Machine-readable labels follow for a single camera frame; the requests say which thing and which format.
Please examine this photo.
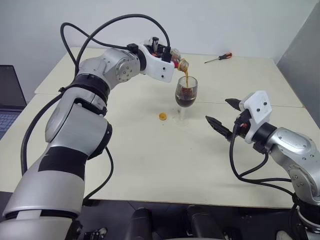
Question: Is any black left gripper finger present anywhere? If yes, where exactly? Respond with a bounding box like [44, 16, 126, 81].
[161, 45, 174, 63]

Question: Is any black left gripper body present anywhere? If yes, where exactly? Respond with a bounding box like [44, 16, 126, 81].
[149, 36, 166, 58]

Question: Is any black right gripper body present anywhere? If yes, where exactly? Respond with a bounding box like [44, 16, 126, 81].
[231, 108, 253, 141]

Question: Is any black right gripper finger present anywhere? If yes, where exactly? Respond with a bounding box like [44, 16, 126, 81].
[224, 98, 242, 111]
[205, 115, 232, 141]

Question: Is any clear plastic cola bottle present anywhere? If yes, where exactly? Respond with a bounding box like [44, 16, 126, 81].
[170, 47, 190, 73]

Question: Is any clear wine glass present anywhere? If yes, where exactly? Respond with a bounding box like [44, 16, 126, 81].
[174, 75, 199, 127]

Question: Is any grey partition panel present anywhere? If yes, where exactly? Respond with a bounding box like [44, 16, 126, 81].
[276, 0, 320, 108]

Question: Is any dark rounded shape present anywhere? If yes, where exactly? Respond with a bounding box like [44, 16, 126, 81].
[186, 204, 227, 240]
[131, 206, 153, 240]

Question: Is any dark laptop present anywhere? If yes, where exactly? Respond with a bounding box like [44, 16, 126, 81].
[0, 64, 28, 141]

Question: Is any small black clamp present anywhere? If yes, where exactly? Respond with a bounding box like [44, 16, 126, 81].
[83, 227, 108, 240]

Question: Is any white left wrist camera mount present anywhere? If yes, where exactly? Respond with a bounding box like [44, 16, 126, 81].
[138, 44, 175, 83]

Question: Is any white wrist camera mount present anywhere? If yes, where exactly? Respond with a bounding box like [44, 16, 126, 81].
[138, 44, 175, 83]
[238, 90, 273, 145]

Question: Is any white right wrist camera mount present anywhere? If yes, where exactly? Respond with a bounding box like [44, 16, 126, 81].
[238, 90, 273, 145]

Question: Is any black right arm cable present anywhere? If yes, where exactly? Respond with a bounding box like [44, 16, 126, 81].
[229, 119, 301, 208]

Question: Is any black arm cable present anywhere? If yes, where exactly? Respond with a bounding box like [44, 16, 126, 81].
[229, 119, 301, 208]
[21, 14, 172, 201]

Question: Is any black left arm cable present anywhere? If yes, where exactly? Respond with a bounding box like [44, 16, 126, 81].
[21, 14, 172, 201]

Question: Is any orange black handled screwdriver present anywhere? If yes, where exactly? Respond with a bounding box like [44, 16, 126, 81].
[204, 51, 233, 64]

